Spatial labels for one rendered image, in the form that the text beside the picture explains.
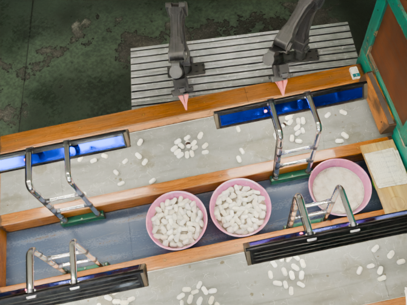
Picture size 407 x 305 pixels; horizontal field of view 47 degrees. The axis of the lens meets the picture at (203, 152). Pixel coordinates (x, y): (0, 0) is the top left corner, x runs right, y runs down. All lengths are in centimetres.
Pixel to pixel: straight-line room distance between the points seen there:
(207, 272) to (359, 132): 94
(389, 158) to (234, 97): 76
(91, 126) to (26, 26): 181
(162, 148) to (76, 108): 128
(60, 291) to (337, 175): 125
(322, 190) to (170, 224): 68
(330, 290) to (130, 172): 101
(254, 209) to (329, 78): 77
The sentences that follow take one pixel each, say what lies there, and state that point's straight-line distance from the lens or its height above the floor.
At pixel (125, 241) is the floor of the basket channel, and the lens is 217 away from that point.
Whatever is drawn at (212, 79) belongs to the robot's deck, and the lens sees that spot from 250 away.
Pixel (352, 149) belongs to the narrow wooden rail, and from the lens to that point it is 222.
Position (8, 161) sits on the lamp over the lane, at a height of 109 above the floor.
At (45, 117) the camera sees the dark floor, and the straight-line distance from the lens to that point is 345.
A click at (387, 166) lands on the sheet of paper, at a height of 78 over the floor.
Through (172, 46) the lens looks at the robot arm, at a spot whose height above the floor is 105.
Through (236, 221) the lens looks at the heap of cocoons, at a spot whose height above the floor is 74.
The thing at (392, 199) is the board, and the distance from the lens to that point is 215.
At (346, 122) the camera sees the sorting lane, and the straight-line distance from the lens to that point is 231.
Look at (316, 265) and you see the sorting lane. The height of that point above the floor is 74.
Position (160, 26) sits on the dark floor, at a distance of 368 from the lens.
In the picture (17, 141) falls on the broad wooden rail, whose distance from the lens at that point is 246.
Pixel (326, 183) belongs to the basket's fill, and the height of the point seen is 73.
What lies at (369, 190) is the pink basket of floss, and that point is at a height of 76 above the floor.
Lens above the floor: 270
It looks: 63 degrees down
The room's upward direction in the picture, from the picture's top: 11 degrees counter-clockwise
